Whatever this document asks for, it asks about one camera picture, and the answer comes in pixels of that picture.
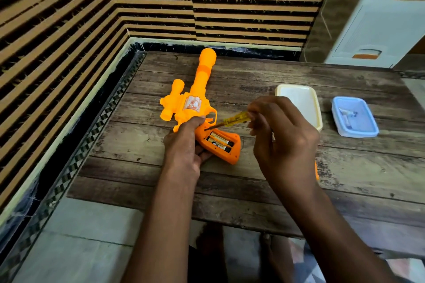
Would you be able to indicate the blue plastic container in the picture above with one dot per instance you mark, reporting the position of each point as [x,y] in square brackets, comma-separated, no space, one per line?
[362,123]

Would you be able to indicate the person's left forearm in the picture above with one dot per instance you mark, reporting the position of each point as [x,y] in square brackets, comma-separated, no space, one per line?
[166,229]

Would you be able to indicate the cream plastic container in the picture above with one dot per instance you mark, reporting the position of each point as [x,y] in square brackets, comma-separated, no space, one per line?
[298,100]

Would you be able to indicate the orange plastic cover piece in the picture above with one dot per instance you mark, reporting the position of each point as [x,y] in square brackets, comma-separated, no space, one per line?
[317,171]

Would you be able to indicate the person's left thumb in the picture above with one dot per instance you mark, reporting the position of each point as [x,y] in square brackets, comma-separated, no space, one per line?
[194,122]

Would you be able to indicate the person's left hand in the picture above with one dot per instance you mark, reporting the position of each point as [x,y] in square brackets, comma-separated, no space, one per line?
[181,153]

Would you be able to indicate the small white part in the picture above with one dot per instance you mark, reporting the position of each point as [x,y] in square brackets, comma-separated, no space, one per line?
[347,117]

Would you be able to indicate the white plastic drawer cabinet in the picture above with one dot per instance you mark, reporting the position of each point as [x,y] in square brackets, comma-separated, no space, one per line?
[375,20]

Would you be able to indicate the person's right hand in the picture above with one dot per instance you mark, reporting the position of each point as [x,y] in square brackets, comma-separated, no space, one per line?
[285,146]

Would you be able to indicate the patterned clothing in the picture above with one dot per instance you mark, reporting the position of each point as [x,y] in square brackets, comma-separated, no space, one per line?
[308,266]

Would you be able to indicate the person's right forearm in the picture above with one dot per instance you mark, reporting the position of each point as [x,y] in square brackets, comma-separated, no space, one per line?
[332,243]

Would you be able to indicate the person's right foot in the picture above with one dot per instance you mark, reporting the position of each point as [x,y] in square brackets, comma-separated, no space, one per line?
[275,259]

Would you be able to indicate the black battery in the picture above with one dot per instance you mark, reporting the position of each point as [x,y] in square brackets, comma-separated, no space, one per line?
[215,144]
[221,138]

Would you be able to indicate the person's right fingers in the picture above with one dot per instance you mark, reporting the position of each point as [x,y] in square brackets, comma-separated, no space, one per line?
[265,110]

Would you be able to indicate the orange plastic toy gun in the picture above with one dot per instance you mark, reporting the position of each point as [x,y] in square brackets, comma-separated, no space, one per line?
[199,87]

